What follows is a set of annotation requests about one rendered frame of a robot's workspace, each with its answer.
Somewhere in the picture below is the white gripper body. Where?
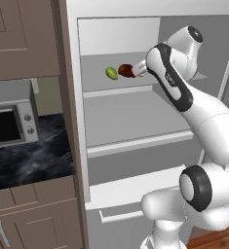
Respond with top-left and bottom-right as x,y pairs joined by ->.
131,60 -> 149,78

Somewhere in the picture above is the reddish brown steak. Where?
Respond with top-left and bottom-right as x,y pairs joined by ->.
117,63 -> 135,79

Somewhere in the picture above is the green mango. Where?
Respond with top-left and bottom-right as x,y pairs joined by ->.
104,66 -> 120,82

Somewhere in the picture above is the grey fridge shelf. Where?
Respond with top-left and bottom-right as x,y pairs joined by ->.
83,87 -> 196,160
80,51 -> 209,99

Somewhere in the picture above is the white fridge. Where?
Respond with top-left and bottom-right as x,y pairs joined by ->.
65,0 -> 229,249

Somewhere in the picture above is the white fridge drawer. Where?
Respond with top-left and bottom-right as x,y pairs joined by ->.
85,164 -> 188,249

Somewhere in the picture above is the brown tall side panel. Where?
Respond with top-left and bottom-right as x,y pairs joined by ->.
51,0 -> 91,249

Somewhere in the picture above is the silver microwave oven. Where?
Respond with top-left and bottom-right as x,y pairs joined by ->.
0,97 -> 40,151

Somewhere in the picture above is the brown drawer front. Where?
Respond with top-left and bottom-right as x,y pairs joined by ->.
0,189 -> 17,214
10,175 -> 78,206

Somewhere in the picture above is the brown wall cupboard door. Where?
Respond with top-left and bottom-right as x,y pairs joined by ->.
0,0 -> 61,83

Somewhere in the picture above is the white fridge drawer handle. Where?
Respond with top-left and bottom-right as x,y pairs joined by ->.
97,209 -> 145,225

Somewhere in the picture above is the silver cupboard door handle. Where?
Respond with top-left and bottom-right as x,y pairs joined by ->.
0,220 -> 12,249

